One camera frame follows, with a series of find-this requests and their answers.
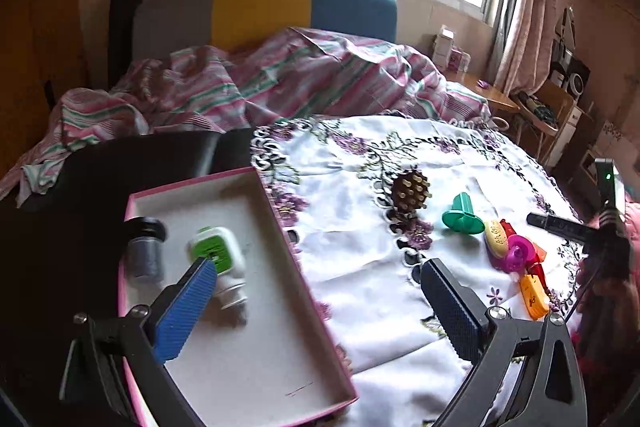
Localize wooden desk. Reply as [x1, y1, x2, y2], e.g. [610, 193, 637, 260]
[444, 71, 521, 116]

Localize person's right forearm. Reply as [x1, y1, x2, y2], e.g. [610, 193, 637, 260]
[574, 207, 640, 338]

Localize person's pink clothing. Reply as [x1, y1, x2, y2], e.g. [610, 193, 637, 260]
[574, 332, 640, 427]

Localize pink green striped blanket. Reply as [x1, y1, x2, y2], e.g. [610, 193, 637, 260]
[0, 26, 494, 208]

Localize wooden shelf with clutter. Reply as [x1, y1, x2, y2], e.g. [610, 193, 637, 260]
[519, 7, 597, 168]

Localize green and white stamp toy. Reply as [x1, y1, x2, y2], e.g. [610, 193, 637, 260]
[186, 226, 250, 326]

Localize pink spiral toy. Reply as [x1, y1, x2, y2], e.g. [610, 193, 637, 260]
[502, 235, 537, 274]

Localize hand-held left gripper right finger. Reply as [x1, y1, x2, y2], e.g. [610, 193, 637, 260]
[420, 258, 589, 427]

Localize brown wooden wardrobe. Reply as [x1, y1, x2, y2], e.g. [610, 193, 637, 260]
[0, 0, 97, 180]

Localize shallow pink cardboard box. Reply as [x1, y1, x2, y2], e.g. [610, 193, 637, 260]
[117, 166, 359, 427]

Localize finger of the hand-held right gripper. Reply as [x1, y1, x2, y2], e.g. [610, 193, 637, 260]
[526, 211, 601, 248]

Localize brown pine cone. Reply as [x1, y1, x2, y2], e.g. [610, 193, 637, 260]
[390, 167, 432, 213]

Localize grey yellow blue headboard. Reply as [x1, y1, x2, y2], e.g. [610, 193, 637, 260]
[132, 0, 399, 64]

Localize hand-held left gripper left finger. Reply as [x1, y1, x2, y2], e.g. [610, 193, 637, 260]
[59, 256, 219, 427]

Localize white embroidered floral tablecloth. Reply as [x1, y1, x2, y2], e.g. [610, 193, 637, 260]
[249, 114, 597, 427]

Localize grey glitter jar black lid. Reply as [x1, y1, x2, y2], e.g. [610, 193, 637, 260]
[123, 216, 169, 284]

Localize white carton box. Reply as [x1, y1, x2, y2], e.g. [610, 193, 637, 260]
[432, 25, 456, 68]

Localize orange linking cubes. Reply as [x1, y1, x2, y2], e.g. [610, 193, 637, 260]
[518, 274, 551, 321]

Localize small pink carton box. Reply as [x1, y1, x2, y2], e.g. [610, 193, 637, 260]
[447, 47, 471, 73]

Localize yellow oval toy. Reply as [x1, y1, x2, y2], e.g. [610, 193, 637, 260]
[483, 219, 511, 258]

